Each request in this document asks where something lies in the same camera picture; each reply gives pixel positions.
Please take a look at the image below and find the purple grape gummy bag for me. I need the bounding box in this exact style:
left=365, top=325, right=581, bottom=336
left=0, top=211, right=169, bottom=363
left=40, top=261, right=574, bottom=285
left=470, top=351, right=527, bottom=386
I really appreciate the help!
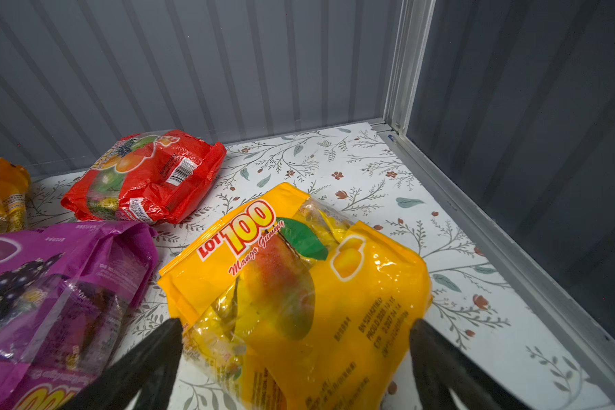
left=0, top=221, right=159, bottom=409

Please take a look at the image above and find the yellow gummy bag far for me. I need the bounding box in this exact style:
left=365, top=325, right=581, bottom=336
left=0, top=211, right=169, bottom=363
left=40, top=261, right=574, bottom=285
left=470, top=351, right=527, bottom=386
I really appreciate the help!
left=0, top=158, right=31, bottom=234

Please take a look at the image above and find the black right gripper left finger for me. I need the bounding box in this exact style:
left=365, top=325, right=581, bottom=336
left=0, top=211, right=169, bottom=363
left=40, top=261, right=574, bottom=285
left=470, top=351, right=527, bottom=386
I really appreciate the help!
left=61, top=319, right=183, bottom=409

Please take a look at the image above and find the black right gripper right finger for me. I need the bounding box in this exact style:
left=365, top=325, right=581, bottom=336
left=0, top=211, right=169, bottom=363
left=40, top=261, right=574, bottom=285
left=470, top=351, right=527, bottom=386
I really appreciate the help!
left=409, top=319, right=529, bottom=409

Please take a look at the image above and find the red fruit gummy bag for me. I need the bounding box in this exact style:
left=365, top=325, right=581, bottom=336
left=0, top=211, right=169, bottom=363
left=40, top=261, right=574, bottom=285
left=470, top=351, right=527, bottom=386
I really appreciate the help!
left=61, top=130, right=227, bottom=225

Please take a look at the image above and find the yellow mango gummy bag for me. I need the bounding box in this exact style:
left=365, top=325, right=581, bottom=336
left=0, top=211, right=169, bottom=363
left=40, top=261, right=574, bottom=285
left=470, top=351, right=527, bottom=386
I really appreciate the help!
left=159, top=183, right=432, bottom=409

